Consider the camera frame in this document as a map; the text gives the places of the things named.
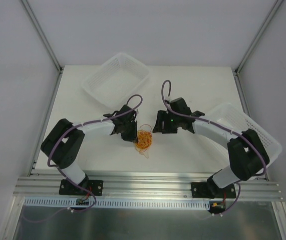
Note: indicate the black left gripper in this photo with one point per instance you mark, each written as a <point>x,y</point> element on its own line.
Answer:
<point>130,132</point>

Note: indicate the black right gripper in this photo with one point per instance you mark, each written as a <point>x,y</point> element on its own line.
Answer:
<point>162,122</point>

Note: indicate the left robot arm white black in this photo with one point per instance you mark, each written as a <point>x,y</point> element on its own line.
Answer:
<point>64,141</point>

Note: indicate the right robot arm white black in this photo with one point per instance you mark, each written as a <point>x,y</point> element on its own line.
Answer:
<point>247,155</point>

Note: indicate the white left plastic basket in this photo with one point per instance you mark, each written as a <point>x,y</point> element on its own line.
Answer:
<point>115,80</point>

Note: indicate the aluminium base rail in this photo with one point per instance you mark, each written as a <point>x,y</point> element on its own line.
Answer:
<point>148,185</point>

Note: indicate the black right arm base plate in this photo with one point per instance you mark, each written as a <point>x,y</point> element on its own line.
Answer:
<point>203,190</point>

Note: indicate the aluminium frame post right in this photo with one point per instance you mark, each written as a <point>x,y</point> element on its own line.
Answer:
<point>259,34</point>

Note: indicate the aluminium frame post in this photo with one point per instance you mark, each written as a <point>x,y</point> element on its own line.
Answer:
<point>41,34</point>
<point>259,34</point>

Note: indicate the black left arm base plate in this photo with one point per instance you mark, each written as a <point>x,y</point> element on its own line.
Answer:
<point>68,189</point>

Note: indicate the white slotted cable duct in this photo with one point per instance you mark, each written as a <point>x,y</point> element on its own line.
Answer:
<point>71,202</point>

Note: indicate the aluminium frame post left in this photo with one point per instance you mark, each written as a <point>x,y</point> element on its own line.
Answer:
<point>41,34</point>

